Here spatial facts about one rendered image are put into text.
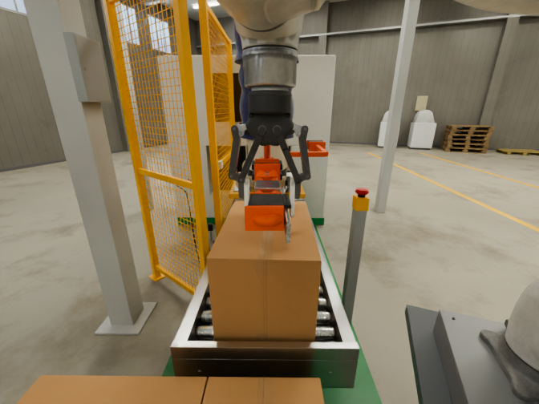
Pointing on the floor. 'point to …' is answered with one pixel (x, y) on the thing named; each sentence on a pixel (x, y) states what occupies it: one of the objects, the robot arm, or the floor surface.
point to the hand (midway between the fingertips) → (269, 202)
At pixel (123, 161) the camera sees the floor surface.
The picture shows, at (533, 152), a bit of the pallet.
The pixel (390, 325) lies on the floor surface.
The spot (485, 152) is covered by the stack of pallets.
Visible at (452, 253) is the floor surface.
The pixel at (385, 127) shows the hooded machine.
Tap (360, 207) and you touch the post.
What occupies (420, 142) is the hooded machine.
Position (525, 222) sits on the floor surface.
